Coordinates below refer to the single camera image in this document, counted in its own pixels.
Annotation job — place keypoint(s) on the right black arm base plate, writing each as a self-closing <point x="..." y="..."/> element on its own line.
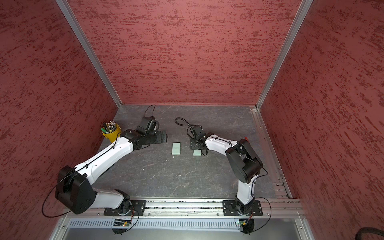
<point x="236" y="208"/>

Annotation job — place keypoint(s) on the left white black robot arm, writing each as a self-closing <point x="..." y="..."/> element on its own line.
<point x="74" y="186"/>

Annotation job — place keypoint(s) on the pens in cup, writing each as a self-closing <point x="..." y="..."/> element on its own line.
<point x="109" y="127"/>

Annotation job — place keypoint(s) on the pale green box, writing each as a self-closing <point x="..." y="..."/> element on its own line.
<point x="176" y="149"/>

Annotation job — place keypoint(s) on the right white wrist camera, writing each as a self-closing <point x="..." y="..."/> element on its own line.
<point x="197" y="132"/>

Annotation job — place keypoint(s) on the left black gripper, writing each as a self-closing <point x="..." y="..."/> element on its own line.
<point x="159" y="137"/>

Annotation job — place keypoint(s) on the aluminium corner post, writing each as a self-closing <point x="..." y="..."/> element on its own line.
<point x="82" y="38"/>
<point x="290" y="37"/>

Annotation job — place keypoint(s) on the yellow pen cup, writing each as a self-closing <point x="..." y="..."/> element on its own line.
<point x="113" y="135"/>

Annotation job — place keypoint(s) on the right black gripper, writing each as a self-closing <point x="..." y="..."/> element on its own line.
<point x="193" y="144"/>

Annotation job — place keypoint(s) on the front aluminium rail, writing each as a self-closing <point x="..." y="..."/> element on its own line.
<point x="216" y="208"/>

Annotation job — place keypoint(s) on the right aluminium corner post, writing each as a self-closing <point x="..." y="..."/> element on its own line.
<point x="290" y="37"/>

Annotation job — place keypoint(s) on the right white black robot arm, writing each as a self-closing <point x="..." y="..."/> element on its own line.
<point x="245" y="163"/>

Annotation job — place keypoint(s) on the pale green lift-off lid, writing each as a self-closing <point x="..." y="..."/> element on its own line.
<point x="197" y="153"/>

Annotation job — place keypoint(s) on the left aluminium corner post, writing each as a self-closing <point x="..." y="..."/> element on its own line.
<point x="82" y="38"/>

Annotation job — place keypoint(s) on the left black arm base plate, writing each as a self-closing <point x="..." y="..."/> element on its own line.
<point x="127" y="208"/>

